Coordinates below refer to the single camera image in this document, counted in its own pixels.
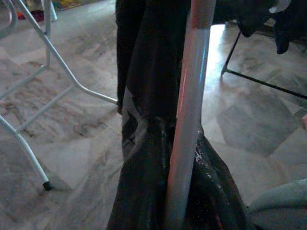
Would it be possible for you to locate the translucent pale plastic hanger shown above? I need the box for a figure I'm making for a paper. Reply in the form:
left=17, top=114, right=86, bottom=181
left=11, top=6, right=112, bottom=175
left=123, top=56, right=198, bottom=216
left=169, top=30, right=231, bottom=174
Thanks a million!
left=164, top=0, right=218, bottom=230

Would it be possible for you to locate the black garment white print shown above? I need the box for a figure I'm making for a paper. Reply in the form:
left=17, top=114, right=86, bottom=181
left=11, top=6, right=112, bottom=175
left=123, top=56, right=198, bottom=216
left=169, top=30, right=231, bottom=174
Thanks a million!
left=115, top=0, right=192, bottom=163

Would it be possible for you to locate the black metal drying rack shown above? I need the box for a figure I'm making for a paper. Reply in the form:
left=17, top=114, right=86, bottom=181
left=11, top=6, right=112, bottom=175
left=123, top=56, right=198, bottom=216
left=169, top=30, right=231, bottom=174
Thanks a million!
left=220, top=31, right=307, bottom=99

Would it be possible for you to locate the navy blue garment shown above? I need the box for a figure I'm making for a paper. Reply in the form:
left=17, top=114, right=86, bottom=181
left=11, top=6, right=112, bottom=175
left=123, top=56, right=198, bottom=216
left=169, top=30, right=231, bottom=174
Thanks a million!
left=273, top=9, right=307, bottom=55

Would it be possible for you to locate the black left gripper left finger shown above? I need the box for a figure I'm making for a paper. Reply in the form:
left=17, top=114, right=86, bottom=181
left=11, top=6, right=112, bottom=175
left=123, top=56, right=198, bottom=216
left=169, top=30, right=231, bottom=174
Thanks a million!
left=106, top=117, right=175, bottom=230

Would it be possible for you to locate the large black t-shirt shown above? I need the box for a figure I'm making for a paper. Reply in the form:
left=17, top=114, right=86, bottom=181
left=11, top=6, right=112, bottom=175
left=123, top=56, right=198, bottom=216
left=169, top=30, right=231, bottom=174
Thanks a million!
left=213, top=0, right=274, bottom=38

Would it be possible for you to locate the light blue folding table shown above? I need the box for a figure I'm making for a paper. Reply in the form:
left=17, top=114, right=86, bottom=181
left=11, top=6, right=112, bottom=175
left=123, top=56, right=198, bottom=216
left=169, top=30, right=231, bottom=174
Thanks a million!
left=0, top=0, right=119, bottom=192

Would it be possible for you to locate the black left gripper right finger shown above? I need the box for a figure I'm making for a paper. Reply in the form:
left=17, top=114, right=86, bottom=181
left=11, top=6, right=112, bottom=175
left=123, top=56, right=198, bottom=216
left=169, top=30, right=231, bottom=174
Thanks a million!
left=189, top=131, right=255, bottom=230

